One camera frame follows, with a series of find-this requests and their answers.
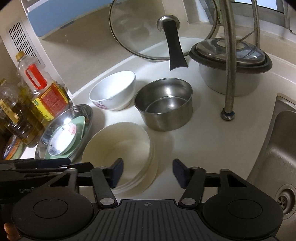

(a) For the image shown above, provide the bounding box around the colourful woven mat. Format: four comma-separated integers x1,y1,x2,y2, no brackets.
3,135,25,160

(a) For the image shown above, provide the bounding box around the glass pot lid black handle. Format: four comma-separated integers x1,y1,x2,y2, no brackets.
109,1,218,70

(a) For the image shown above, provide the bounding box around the green square plate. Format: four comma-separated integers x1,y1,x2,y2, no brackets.
45,116,86,160

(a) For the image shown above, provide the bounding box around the left hand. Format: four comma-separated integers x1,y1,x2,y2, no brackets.
4,223,21,241

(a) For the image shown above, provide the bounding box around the steel pot with lid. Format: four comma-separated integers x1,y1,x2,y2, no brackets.
189,38,273,97

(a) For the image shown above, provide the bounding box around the steel dish rack frame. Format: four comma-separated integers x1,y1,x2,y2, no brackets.
217,0,262,122

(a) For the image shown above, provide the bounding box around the soy sauce bottle red handle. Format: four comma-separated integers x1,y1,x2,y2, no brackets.
16,51,69,121

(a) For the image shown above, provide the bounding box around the blue white appliance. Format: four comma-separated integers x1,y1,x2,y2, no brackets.
21,0,112,39

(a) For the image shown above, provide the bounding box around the small floral saucer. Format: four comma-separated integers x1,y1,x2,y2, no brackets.
48,123,77,156

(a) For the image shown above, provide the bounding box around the white plastic bowl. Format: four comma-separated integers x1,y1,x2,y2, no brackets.
81,122,158,196

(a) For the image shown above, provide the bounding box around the large steel round tray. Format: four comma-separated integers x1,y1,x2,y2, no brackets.
35,104,93,161

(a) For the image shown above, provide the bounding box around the stainless steel bowl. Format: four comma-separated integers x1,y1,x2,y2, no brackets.
134,78,193,132

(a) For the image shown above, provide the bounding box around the white floral ceramic bowl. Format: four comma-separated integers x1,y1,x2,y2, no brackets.
89,70,137,111

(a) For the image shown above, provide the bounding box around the stainless steel sink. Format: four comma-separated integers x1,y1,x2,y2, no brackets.
246,93,296,220

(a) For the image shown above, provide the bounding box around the cooking oil bottle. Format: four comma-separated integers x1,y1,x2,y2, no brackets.
1,79,44,148

